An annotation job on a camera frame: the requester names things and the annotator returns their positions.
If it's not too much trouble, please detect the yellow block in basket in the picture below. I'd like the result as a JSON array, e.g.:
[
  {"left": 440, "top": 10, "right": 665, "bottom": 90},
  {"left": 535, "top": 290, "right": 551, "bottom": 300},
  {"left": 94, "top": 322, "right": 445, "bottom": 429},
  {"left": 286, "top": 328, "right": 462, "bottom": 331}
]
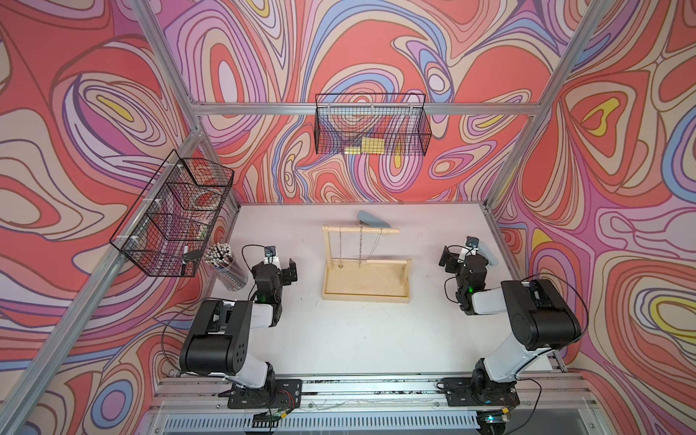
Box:
[{"left": 344, "top": 137, "right": 386, "bottom": 155}]

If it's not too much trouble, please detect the black wire basket left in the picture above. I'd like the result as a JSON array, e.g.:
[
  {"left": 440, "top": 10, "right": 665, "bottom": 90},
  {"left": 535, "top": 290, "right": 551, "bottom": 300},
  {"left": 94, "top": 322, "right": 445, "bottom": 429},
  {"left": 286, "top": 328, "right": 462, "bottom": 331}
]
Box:
[{"left": 110, "top": 150, "right": 235, "bottom": 277}]

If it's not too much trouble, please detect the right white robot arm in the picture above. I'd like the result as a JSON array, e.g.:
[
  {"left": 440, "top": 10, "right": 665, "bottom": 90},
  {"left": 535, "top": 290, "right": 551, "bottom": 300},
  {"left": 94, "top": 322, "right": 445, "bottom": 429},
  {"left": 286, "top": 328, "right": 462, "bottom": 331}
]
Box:
[{"left": 439, "top": 245, "right": 584, "bottom": 390}]

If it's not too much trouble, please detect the cup of pencils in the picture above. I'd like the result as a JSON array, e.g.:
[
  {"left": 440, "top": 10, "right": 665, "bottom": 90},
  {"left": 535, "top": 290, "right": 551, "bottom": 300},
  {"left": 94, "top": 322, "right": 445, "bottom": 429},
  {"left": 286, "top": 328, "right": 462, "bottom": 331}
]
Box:
[{"left": 203, "top": 243, "right": 248, "bottom": 291}]

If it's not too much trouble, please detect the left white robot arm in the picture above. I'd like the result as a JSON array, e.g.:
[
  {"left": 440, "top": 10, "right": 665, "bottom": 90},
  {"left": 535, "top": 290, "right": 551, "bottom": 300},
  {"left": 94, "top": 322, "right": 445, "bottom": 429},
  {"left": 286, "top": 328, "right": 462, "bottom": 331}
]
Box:
[{"left": 179, "top": 260, "right": 298, "bottom": 393}]

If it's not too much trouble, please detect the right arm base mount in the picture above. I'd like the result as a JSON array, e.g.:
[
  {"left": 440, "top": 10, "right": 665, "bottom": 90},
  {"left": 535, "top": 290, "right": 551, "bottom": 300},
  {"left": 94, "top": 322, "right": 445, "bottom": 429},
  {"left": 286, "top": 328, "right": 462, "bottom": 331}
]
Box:
[{"left": 435, "top": 358, "right": 520, "bottom": 409}]

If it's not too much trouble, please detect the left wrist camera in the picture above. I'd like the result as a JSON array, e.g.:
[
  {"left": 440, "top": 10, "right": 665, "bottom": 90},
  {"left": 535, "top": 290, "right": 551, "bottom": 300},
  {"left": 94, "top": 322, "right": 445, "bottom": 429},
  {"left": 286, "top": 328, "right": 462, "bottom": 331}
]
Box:
[{"left": 264, "top": 246, "right": 281, "bottom": 268}]

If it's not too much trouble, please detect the wooden jewelry display stand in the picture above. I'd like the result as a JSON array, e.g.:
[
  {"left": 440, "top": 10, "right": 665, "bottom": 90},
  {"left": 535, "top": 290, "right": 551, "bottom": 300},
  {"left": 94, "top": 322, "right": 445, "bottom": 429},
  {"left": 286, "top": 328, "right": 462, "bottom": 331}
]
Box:
[{"left": 322, "top": 225, "right": 413, "bottom": 304}]

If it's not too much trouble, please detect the aluminium rail base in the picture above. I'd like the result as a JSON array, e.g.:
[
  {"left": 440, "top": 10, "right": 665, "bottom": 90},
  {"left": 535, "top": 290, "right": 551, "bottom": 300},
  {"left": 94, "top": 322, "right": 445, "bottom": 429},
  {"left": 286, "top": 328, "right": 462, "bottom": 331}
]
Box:
[{"left": 137, "top": 373, "right": 612, "bottom": 434}]

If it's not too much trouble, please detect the black wire basket back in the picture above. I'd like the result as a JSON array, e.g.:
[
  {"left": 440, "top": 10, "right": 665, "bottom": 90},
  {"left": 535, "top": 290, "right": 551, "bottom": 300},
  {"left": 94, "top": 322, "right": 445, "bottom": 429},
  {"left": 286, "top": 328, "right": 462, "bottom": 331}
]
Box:
[{"left": 314, "top": 91, "right": 432, "bottom": 156}]

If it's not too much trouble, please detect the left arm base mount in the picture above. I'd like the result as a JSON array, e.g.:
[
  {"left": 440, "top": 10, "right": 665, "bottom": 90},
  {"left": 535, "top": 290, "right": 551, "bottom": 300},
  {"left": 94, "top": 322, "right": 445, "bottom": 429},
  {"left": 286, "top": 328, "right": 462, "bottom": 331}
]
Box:
[{"left": 226, "top": 371, "right": 303, "bottom": 411}]

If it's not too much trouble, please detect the black wire basket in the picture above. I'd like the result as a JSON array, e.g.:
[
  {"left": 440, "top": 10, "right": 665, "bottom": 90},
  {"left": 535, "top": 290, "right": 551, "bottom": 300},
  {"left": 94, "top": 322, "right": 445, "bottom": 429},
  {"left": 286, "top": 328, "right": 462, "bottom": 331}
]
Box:
[
  {"left": 314, "top": 91, "right": 432, "bottom": 156},
  {"left": 110, "top": 150, "right": 235, "bottom": 277}
]

